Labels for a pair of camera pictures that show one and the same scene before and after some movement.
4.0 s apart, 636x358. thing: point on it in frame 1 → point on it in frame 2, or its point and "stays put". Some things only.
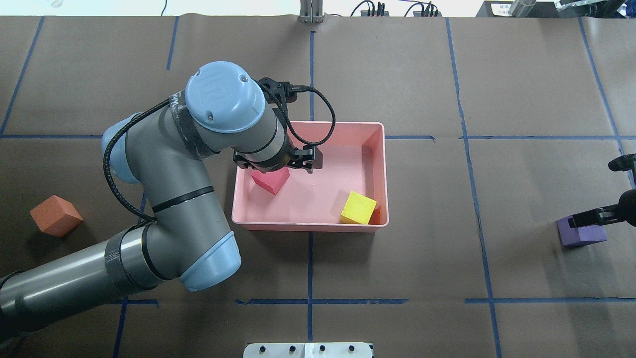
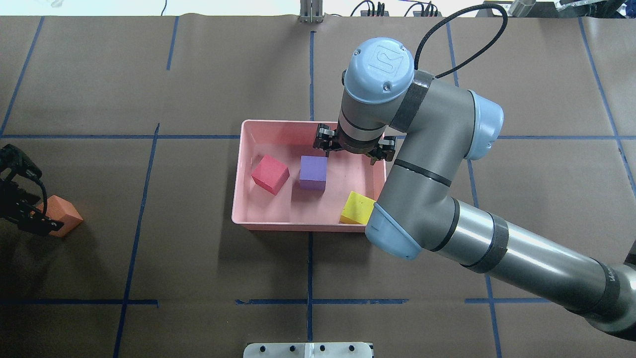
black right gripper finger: x=612 y=213 → x=326 y=140
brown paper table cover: x=497 y=126 stays put
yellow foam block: x=358 y=209 stays put
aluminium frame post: x=311 y=11 stays put
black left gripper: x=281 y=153 → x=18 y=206
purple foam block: x=580 y=236 → x=313 y=171
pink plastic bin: x=349 y=194 stays put
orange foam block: x=56 y=216 stays put
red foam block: x=272 y=181 stays put
